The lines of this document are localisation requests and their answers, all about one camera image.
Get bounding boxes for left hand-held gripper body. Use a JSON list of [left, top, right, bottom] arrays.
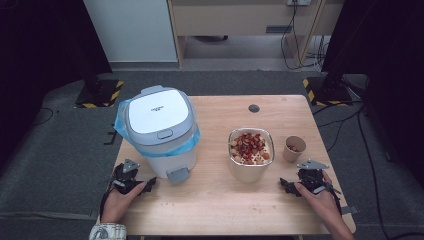
[[111, 158, 148, 196]]

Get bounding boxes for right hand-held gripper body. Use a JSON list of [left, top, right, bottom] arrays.
[[296, 159, 330, 196]]

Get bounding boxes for brown paper cup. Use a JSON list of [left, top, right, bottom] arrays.
[[282, 135, 307, 164]]

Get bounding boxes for white grey pedal trash can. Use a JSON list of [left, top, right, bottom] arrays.
[[113, 84, 202, 185]]

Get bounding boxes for person's left hand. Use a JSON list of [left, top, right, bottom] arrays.
[[99, 181, 148, 224]]

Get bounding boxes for person's right hand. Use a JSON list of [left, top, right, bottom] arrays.
[[294, 171, 345, 231]]

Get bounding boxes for metal bowl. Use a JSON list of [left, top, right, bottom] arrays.
[[227, 127, 276, 184]]

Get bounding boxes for pile of red dried fruit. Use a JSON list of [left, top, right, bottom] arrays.
[[230, 132, 272, 165]]

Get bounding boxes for striped black stand base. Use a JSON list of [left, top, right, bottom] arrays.
[[302, 75, 355, 108], [74, 78, 125, 109]]

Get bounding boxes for black curtain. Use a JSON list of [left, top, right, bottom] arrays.
[[320, 0, 424, 189], [0, 0, 113, 171]]

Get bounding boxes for white cabinet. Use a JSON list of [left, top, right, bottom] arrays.
[[83, 0, 179, 64]]

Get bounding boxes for light wooden desk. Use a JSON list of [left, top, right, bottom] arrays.
[[166, 0, 345, 70]]

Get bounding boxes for black floor cables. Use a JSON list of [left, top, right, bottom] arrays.
[[312, 99, 424, 240]]

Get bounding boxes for thin black floor cable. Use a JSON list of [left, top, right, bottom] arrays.
[[31, 107, 55, 127]]

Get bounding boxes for black hanging cables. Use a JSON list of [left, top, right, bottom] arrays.
[[280, 0, 329, 72]]

